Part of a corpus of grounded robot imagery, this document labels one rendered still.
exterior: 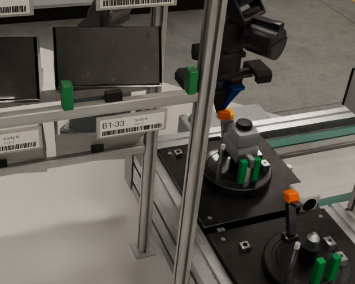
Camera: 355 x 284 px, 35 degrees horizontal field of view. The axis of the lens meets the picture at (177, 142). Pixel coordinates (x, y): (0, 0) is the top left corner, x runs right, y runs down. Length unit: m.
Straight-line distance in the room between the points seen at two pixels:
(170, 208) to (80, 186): 0.27
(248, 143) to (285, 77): 2.61
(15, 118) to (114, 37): 0.16
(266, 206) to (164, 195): 0.19
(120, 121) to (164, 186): 0.45
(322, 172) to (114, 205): 0.46
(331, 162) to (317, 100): 2.16
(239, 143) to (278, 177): 0.14
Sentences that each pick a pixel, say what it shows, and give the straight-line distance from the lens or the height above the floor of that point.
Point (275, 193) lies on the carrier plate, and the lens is 1.09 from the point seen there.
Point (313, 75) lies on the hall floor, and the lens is 3.73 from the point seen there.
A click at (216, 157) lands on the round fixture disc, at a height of 0.99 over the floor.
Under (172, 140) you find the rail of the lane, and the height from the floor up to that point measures 0.96.
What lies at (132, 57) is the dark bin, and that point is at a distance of 0.69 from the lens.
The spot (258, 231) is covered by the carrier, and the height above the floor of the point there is 0.97.
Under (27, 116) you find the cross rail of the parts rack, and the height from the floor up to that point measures 1.31.
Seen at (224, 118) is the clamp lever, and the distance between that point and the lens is 1.11.
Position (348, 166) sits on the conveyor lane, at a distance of 1.31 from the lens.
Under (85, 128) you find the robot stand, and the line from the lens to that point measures 1.34.
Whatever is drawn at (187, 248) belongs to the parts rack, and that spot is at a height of 1.04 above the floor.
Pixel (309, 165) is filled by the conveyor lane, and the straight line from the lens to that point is 1.28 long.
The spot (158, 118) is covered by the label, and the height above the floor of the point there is 1.28.
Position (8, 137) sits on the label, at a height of 1.29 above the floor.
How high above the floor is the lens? 1.65
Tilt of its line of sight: 35 degrees down
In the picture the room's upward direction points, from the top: 6 degrees clockwise
